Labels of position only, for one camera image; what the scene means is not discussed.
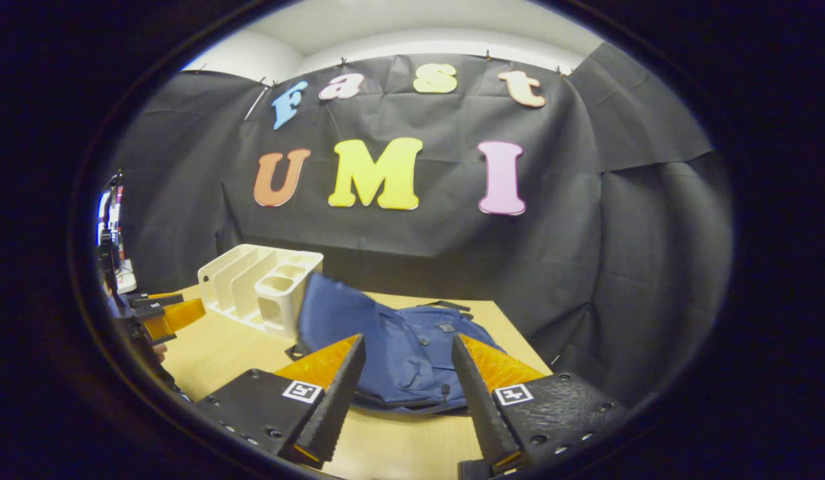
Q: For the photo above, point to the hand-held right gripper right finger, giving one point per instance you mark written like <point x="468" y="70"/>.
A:
<point x="485" y="413"/>

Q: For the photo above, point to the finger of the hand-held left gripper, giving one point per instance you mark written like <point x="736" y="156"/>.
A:
<point x="175" y="316"/>
<point x="155" y="300"/>

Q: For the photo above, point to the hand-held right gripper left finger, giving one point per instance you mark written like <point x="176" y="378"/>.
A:
<point x="332" y="413"/>

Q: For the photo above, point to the white plastic bookshelf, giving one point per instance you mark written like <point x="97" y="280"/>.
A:
<point x="239" y="280"/>

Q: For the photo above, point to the blue schoolbag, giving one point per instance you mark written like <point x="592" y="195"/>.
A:
<point x="399" y="346"/>

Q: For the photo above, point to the computer monitor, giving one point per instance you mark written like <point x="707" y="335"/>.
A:
<point x="112" y="216"/>

